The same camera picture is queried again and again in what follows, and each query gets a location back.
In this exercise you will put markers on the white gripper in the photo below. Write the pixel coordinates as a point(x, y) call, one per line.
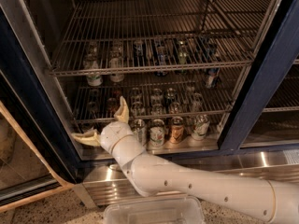
point(114, 134)

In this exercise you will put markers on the green white 7up can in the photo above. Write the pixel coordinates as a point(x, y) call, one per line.
point(94, 79)

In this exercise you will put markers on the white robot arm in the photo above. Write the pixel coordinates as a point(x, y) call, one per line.
point(270, 201)

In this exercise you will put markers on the blue can middle shelf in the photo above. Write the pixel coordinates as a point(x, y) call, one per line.
point(160, 58)

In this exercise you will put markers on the stainless fridge base grille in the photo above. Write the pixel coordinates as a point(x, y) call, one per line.
point(107, 184)

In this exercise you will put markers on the white can middle shelf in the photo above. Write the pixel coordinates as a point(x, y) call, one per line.
point(116, 62)

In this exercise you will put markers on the top wire fridge shelf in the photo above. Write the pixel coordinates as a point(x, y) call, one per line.
point(195, 33)

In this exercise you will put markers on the orange can bottom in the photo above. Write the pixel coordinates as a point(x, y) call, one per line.
point(176, 130)

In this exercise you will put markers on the white can bottom right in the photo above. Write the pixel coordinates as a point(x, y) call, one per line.
point(200, 126)

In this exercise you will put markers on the clear plastic bin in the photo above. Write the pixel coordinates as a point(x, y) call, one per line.
point(170, 210)

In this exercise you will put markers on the open glass fridge door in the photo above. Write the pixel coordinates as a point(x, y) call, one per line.
point(31, 166)

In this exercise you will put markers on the blue fridge centre post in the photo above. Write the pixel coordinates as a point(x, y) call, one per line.
point(272, 63)

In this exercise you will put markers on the blue red can right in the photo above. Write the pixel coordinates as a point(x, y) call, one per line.
point(211, 77)

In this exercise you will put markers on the wire fridge shelf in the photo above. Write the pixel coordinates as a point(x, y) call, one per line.
point(195, 33)
point(152, 97)

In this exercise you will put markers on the middle wire fridge shelf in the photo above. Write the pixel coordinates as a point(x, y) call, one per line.
point(152, 97)

